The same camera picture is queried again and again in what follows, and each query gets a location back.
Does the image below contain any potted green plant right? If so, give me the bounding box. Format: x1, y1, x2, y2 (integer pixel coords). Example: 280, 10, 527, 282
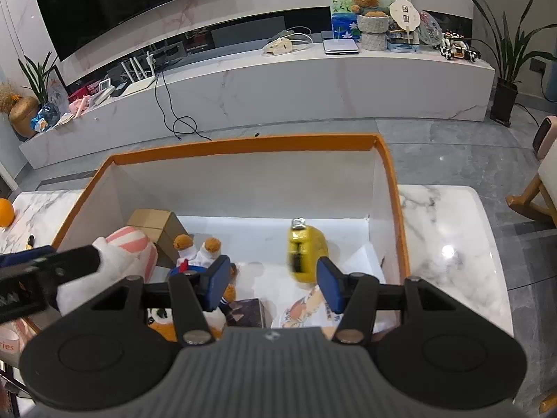
470, 0, 556, 127

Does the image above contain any brown teddy bear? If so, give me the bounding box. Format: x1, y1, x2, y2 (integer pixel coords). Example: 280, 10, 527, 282
350, 0, 388, 17

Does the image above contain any potted green plant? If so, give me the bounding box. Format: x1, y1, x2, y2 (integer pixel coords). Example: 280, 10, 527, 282
470, 0, 556, 127
18, 51, 57, 108

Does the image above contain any white power strip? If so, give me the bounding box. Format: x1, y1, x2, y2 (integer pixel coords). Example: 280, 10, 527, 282
262, 37, 293, 56

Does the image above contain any gold round vase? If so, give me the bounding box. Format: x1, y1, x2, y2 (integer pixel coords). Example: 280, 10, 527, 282
9, 96, 39, 139

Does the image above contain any white wifi router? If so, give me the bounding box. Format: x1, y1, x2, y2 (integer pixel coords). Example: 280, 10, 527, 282
121, 52, 157, 96

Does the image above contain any gold brown gift box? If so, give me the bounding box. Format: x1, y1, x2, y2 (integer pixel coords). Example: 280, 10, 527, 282
126, 209, 188, 269

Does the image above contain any white burn calories box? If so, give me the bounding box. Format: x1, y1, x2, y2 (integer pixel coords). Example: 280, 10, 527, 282
0, 318, 41, 368

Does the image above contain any illustrated dark card box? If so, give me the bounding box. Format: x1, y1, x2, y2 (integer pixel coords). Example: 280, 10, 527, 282
226, 298, 266, 328

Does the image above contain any sailor bear plush toy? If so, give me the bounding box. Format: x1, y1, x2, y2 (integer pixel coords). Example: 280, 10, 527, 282
144, 235, 237, 346

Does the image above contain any yellow tape measure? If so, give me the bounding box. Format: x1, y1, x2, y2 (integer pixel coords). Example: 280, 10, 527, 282
287, 217, 329, 283

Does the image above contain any pink small heater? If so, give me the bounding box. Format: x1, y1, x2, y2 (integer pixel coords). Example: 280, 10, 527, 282
533, 115, 557, 161

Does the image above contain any potted green plant left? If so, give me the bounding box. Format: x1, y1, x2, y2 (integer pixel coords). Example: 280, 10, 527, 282
18, 51, 57, 108

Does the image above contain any wooden chair white cushion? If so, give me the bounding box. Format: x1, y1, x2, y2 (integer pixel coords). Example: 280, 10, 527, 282
506, 142, 557, 225

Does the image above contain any white marble tv console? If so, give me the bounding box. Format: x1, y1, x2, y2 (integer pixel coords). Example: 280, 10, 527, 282
21, 44, 495, 168

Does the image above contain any black power cable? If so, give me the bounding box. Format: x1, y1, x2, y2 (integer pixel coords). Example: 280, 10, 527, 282
153, 60, 213, 142

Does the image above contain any large orange storage box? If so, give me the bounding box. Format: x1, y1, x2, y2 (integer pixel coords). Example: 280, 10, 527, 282
54, 134, 410, 323

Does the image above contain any green blue painted picture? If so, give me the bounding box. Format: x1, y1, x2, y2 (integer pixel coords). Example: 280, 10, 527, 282
329, 0, 395, 41

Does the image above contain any whole orange fruit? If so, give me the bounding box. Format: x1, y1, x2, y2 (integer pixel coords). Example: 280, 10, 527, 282
0, 198, 15, 229

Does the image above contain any round white paper fan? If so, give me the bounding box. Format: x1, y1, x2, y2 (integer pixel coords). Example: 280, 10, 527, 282
388, 0, 421, 45

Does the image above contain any black white toy car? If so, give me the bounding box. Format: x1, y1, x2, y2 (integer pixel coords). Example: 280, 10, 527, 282
439, 31, 480, 62

